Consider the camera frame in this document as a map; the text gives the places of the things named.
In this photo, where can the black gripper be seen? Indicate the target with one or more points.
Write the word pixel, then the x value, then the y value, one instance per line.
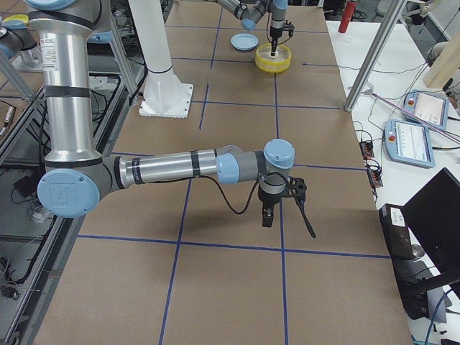
pixel 274 31
pixel 268 198

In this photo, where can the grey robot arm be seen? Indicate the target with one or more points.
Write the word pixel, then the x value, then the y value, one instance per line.
pixel 249 17
pixel 78 173

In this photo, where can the yellow bamboo steamer basket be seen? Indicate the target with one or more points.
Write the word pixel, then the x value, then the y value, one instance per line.
pixel 278 65

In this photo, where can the red cylinder bottle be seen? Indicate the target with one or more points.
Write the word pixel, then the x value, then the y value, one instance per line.
pixel 347 15

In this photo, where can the orange black electronics board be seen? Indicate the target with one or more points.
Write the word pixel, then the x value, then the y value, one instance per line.
pixel 367 149

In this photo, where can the black box with label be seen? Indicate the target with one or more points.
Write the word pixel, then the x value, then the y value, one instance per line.
pixel 396 232

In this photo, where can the near teach pendant tablet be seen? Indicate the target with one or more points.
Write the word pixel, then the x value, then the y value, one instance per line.
pixel 409 143

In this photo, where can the teach pendant tablet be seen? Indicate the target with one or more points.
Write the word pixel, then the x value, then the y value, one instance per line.
pixel 409 143
pixel 428 107

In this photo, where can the black laptop computer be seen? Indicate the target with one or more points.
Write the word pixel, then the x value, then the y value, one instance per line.
pixel 432 215

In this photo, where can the wooden beam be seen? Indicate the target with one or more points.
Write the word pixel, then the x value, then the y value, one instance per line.
pixel 445 65

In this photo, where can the far teach pendant tablet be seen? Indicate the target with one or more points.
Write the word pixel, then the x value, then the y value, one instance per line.
pixel 428 107

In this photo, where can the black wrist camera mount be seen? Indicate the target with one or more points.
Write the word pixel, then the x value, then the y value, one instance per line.
pixel 295 188

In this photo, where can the aluminium frame post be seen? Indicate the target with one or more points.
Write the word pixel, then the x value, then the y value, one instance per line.
pixel 378 43

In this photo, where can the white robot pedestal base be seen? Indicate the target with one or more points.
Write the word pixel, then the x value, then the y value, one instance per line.
pixel 164 94

